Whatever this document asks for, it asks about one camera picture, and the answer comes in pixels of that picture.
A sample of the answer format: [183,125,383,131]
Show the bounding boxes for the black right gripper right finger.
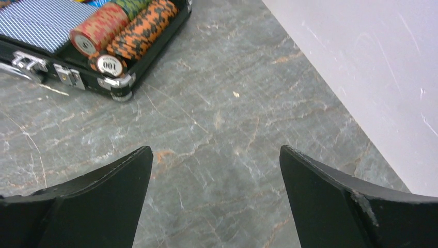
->
[279,145,437,247]

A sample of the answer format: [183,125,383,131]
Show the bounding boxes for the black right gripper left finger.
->
[1,146,153,247]

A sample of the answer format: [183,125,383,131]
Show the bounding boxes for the blue playing card deck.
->
[1,1,98,54]

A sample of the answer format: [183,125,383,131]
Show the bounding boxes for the black poker chip case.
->
[1,1,192,102]

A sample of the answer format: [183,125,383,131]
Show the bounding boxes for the red poker chip row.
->
[70,2,130,56]

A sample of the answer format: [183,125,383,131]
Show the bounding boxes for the orange black poker chip row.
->
[88,1,179,78]

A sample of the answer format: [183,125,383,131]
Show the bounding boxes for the green poker chip row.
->
[111,0,151,21]

